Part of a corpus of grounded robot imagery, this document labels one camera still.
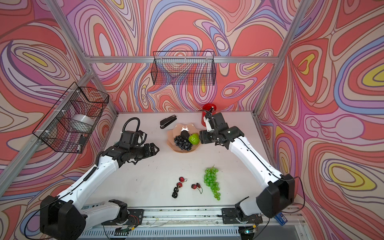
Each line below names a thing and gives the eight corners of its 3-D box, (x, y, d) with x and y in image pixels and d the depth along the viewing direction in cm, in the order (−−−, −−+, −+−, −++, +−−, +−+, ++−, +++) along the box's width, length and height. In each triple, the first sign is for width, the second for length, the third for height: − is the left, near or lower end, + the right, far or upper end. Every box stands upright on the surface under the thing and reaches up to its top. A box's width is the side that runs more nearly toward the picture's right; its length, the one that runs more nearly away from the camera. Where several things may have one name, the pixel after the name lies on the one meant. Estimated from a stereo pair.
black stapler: (161, 129, 111) (160, 125, 108) (159, 126, 113) (157, 122, 110) (177, 119, 117) (176, 115, 114) (174, 117, 119) (173, 113, 116)
